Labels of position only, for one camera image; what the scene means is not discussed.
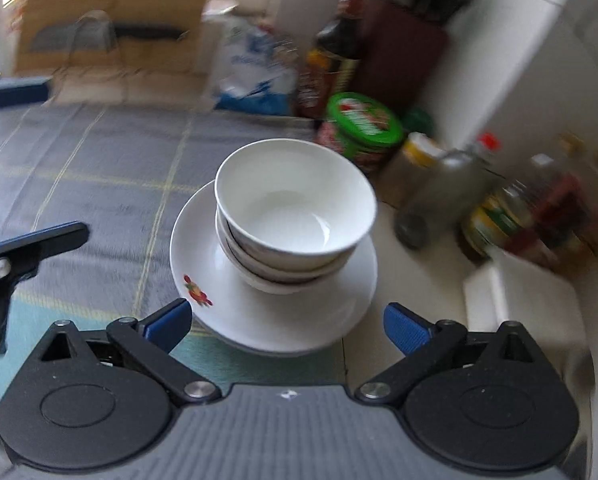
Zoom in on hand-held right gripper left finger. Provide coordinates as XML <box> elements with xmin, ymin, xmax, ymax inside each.
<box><xmin>38</xmin><ymin>297</ymin><xmax>222</xmax><ymax>407</ymax></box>

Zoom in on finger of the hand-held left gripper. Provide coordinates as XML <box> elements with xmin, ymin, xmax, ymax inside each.
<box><xmin>0</xmin><ymin>221</ymin><xmax>91</xmax><ymax>355</ymax></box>
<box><xmin>0</xmin><ymin>76</ymin><xmax>54</xmax><ymax>110</ymax></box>

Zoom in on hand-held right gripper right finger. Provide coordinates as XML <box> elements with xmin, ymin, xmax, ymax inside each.
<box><xmin>354</xmin><ymin>302</ymin><xmax>537</xmax><ymax>405</ymax></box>

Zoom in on white plate with flower print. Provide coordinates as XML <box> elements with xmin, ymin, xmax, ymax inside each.
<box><xmin>169</xmin><ymin>177</ymin><xmax>380</xmax><ymax>357</ymax></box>

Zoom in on white bowl with pink flowers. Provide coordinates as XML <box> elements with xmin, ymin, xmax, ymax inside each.
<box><xmin>223</xmin><ymin>240</ymin><xmax>351</xmax><ymax>295</ymax></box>
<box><xmin>216</xmin><ymin>217</ymin><xmax>361</xmax><ymax>284</ymax></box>
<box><xmin>214</xmin><ymin>138</ymin><xmax>378</xmax><ymax>271</ymax></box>

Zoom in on grey checked towel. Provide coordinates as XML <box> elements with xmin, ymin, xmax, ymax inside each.
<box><xmin>0</xmin><ymin>102</ymin><xmax>346</xmax><ymax>392</ymax></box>

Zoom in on white plastic box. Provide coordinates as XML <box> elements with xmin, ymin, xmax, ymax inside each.
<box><xmin>462</xmin><ymin>247</ymin><xmax>593</xmax><ymax>362</ymax></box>

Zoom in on clear bottle with red cap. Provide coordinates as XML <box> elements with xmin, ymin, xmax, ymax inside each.
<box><xmin>393</xmin><ymin>132</ymin><xmax>503</xmax><ymax>251</ymax></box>

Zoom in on cooking oil bottle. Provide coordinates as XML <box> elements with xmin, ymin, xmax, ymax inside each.
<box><xmin>461</xmin><ymin>152</ymin><xmax>560</xmax><ymax>264</ymax></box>

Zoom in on yellow-lidded spice jar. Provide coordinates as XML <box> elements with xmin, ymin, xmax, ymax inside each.
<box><xmin>378</xmin><ymin>132</ymin><xmax>443</xmax><ymax>206</ymax></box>

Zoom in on dark green jar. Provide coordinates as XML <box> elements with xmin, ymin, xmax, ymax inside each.
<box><xmin>401</xmin><ymin>107</ymin><xmax>435</xmax><ymax>139</ymax></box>

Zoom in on green-lidded sauce jar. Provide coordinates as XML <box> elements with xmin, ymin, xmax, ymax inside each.
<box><xmin>316</xmin><ymin>91</ymin><xmax>406</xmax><ymax>174</ymax></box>

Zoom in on white and blue salt bag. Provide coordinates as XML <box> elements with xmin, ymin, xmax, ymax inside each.
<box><xmin>203</xmin><ymin>12</ymin><xmax>303</xmax><ymax>116</ymax></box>

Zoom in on dark soy sauce bottle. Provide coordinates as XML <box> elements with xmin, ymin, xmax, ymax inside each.
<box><xmin>296</xmin><ymin>0</ymin><xmax>375</xmax><ymax>121</ymax></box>

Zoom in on brown knife block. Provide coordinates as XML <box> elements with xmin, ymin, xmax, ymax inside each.
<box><xmin>353</xmin><ymin>0</ymin><xmax>450</xmax><ymax>112</ymax></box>

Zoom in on metal wire rack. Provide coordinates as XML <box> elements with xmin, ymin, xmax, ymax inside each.
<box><xmin>66</xmin><ymin>9</ymin><xmax>130</xmax><ymax>107</ymax></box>

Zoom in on black-handled kitchen knife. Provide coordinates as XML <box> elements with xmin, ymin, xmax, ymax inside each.
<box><xmin>28</xmin><ymin>19</ymin><xmax>190</xmax><ymax>54</ymax></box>

